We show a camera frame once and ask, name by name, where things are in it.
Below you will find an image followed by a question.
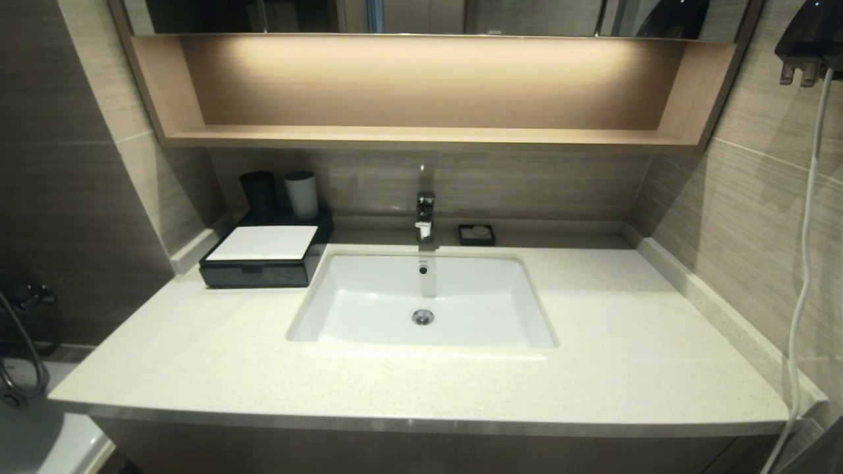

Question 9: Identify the black box drawer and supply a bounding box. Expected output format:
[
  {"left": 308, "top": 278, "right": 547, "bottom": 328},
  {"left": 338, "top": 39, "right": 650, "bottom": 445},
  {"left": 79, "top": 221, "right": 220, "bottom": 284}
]
[{"left": 199, "top": 259, "right": 309, "bottom": 290}]

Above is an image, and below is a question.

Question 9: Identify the black box white lid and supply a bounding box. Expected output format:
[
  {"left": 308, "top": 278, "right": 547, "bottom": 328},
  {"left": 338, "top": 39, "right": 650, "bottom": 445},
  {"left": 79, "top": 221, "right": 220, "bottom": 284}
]
[{"left": 198, "top": 225, "right": 328, "bottom": 290}]

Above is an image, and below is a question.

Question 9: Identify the chrome faucet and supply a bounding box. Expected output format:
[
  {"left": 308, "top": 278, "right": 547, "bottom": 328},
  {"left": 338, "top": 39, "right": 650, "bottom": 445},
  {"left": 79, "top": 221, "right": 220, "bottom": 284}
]
[{"left": 414, "top": 191, "right": 437, "bottom": 243}]

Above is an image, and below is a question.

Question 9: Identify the black soap dish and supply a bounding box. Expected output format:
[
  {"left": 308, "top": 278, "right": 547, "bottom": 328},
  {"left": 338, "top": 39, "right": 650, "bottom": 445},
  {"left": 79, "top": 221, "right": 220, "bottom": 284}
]
[{"left": 458, "top": 224, "right": 496, "bottom": 247}]

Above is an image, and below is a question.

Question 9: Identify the white sink basin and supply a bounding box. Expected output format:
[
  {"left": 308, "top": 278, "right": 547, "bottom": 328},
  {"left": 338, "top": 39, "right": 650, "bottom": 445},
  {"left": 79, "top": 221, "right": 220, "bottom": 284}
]
[{"left": 285, "top": 249, "right": 559, "bottom": 350}]

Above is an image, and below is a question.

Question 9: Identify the grey white cup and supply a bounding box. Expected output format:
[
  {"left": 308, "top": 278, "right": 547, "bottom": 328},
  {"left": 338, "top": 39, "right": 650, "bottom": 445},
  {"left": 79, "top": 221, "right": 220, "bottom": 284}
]
[{"left": 285, "top": 171, "right": 319, "bottom": 221}]

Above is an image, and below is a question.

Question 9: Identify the black cup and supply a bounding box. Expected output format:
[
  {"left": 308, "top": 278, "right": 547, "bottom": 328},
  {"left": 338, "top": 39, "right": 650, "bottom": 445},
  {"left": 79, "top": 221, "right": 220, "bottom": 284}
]
[{"left": 239, "top": 171, "right": 279, "bottom": 219}]

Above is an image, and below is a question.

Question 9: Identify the mirror cabinet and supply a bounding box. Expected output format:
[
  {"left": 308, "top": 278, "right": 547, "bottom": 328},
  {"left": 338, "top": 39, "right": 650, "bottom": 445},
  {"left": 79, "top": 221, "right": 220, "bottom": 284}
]
[{"left": 109, "top": 0, "right": 768, "bottom": 38}]

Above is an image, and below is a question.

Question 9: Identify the chrome bath tap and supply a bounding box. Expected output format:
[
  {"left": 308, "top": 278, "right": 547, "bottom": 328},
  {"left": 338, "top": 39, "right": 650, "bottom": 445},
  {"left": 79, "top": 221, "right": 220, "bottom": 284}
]
[{"left": 5, "top": 282, "right": 57, "bottom": 311}]

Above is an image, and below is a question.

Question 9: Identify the white bathtub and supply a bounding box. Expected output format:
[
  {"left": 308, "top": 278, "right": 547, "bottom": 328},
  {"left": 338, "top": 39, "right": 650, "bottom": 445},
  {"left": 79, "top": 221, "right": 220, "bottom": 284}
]
[{"left": 0, "top": 361, "right": 114, "bottom": 474}]

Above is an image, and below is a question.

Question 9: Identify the wooden wall shelf niche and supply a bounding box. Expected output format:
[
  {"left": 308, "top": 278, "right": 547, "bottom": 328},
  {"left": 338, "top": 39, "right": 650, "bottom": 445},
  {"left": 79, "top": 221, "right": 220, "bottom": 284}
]
[{"left": 128, "top": 33, "right": 738, "bottom": 149}]

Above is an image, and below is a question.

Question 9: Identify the metal shower hose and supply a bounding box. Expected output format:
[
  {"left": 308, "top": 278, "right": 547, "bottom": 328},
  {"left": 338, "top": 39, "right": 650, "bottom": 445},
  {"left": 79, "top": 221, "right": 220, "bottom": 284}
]
[{"left": 0, "top": 290, "right": 51, "bottom": 409}]

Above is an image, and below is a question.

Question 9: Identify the black wall hair dryer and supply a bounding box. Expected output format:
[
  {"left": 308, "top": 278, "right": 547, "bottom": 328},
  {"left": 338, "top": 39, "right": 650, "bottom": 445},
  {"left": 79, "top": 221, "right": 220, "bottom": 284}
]
[{"left": 775, "top": 0, "right": 843, "bottom": 88}]

